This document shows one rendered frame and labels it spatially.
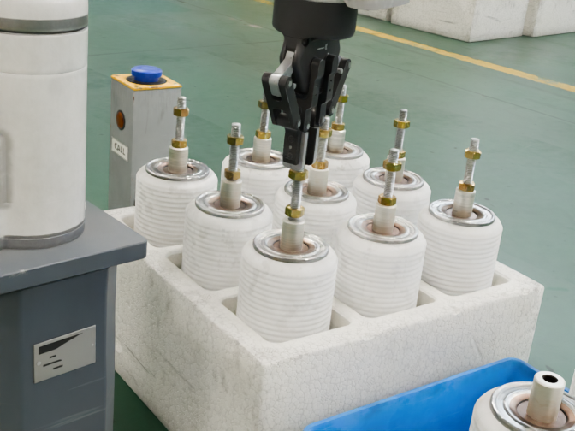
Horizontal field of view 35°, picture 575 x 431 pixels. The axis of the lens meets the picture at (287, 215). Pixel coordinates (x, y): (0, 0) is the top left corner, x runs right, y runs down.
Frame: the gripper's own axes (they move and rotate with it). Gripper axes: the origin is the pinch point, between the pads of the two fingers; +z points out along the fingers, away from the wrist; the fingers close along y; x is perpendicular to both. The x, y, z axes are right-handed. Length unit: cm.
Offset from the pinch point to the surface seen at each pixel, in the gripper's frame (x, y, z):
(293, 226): 0.7, 0.8, 7.7
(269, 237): -2.4, -0.2, 10.1
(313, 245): 1.8, -1.7, 10.2
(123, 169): -35.2, -17.7, 15.8
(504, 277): 15.7, -24.5, 17.7
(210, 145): -66, -86, 35
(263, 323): 0.4, 4.5, 16.9
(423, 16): -92, -273, 29
